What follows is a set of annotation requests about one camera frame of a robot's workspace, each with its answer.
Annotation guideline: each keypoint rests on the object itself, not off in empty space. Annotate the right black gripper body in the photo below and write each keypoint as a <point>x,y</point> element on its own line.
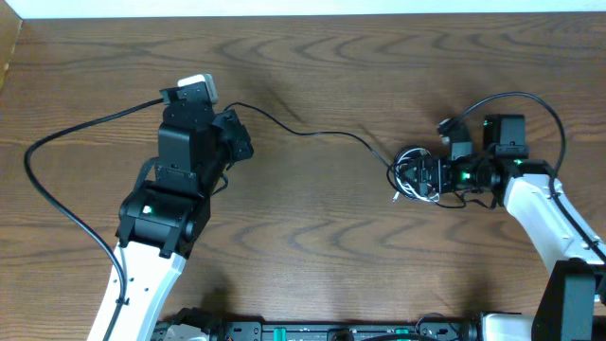
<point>450,175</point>

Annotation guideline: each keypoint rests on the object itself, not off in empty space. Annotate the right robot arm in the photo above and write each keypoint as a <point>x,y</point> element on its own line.
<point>531,192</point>

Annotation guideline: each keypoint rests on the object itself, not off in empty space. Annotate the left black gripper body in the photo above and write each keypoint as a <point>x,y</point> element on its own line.
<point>235,138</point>

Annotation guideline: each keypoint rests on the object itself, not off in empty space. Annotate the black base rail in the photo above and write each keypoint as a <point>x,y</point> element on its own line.
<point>194,324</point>

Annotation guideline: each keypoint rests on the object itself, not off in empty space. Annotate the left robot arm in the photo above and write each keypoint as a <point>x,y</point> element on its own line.
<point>161,219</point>

